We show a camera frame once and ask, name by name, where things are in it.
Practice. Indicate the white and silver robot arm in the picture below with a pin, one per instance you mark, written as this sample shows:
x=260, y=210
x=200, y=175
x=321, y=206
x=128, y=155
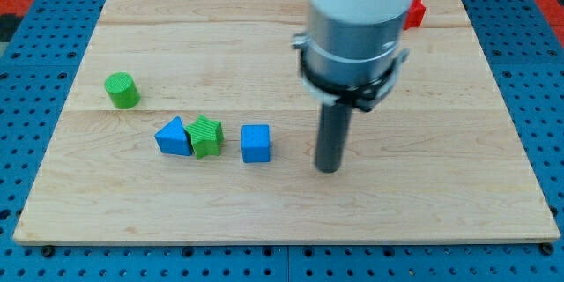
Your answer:
x=352, y=42

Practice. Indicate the wooden board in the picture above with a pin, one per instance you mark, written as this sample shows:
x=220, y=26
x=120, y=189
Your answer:
x=437, y=162

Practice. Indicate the blue cube block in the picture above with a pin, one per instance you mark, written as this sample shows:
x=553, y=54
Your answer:
x=255, y=143

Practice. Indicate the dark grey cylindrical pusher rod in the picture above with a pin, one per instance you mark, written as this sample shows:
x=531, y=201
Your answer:
x=332, y=132

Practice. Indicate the green star block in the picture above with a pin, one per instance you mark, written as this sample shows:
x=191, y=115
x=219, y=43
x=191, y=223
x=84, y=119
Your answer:
x=205, y=136

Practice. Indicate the blue triangle block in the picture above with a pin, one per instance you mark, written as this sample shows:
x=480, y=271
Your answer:
x=172, y=138

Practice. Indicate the green cylinder block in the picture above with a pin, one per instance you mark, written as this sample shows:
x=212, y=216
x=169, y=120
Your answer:
x=121, y=90

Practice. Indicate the red block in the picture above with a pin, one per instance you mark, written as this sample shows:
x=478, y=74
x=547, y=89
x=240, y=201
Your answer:
x=415, y=15

